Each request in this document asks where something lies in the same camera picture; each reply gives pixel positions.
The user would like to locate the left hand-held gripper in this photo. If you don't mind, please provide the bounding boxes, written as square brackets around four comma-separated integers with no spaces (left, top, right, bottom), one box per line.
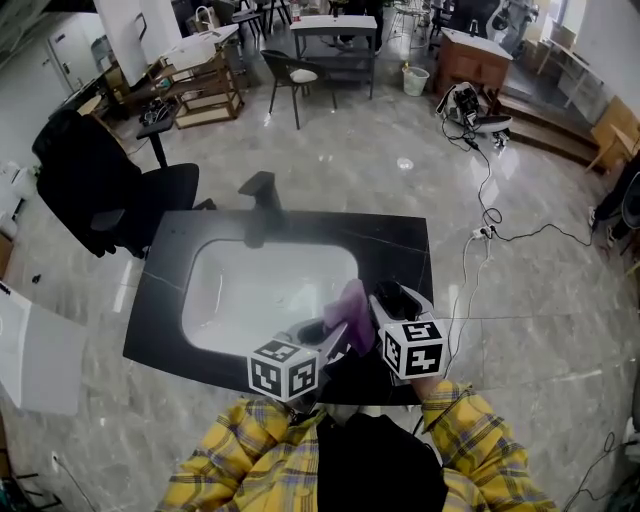
[248,317,351,415]

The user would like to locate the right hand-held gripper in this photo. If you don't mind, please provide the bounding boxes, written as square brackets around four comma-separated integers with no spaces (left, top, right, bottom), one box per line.
[368,287,449,381]

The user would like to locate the purple cloth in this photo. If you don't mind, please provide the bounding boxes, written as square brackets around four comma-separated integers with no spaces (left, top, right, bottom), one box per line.
[322,278,376,357]

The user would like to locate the person's right forearm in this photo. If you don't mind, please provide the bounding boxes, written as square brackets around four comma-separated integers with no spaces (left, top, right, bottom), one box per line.
[417,378,559,512]

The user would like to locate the person's left forearm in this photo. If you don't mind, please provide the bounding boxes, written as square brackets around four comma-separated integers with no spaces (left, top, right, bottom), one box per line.
[157,397,324,512]

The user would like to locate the white sink basin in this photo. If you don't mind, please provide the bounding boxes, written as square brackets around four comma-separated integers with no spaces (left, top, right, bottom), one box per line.
[180,238,360,351]

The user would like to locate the person's torso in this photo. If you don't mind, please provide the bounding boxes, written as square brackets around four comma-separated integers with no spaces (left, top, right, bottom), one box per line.
[315,412,449,512]

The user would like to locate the black sink faucet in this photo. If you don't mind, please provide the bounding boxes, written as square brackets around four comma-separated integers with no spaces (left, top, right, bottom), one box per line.
[237,170,289,250]

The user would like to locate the dark wooden sink cabinet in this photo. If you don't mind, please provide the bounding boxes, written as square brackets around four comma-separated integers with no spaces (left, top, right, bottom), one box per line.
[123,208,436,407]

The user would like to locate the white and black backpack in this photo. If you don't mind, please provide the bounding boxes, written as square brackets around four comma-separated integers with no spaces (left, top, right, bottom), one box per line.
[434,82,514,149]

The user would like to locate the white wastebasket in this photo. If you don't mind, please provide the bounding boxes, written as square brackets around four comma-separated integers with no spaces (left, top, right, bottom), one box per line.
[401,63,431,98]

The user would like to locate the wooden platform steps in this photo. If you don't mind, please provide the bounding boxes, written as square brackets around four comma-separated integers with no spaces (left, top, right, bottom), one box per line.
[499,64,601,166]

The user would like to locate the wooden shelf rack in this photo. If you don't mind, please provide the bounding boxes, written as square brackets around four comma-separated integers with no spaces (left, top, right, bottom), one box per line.
[147,47,246,130]

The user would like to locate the wooden cabinet with white top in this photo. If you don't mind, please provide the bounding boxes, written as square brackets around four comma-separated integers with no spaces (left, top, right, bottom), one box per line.
[434,27,515,114]

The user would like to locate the dark chair with white cushion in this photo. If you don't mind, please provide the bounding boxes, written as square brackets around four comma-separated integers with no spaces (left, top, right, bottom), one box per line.
[260,48,339,131]

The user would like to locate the white freestanding washbasin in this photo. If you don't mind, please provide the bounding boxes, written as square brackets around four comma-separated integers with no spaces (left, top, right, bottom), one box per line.
[0,279,90,417]

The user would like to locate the black equipment bag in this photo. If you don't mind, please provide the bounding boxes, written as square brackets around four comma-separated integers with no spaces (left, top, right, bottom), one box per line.
[139,99,174,127]

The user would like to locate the light wooden desk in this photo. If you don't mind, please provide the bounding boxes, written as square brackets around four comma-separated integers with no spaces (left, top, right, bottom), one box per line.
[584,94,640,174]

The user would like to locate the grey table with white top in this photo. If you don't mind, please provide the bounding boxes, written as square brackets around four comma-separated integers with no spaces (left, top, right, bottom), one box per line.
[289,14,379,100]

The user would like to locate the white side table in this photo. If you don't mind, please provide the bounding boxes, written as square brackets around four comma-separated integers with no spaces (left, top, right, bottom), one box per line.
[537,34,614,124]

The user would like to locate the black mesh office chair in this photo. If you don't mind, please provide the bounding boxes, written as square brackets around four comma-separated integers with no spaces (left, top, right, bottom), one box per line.
[444,0,501,41]

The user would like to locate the white rectangular sink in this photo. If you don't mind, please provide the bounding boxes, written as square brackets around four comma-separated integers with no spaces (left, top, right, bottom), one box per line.
[164,23,240,71]

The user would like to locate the brown cardboard box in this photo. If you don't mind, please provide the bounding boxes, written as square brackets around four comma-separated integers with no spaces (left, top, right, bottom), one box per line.
[0,232,15,281]

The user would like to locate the round wooden table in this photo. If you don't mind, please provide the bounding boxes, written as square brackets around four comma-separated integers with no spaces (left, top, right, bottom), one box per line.
[77,94,104,119]

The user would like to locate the black desk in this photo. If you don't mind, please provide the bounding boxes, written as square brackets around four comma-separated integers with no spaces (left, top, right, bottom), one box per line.
[62,64,134,121]

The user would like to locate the chrome arched faucet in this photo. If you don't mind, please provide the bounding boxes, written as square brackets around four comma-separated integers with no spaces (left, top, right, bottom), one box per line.
[194,5,221,34]

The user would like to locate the white toilet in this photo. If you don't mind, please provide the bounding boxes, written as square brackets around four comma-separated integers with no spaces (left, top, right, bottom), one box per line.
[0,160,39,224]

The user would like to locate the white door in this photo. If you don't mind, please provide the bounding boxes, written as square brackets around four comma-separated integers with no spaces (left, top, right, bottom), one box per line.
[47,22,89,94]

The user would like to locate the black floor cable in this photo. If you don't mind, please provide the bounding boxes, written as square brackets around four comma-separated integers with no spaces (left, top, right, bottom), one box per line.
[442,117,599,249]

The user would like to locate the white wire chair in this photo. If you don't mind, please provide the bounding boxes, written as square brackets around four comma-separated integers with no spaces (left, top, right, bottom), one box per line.
[389,0,431,49]

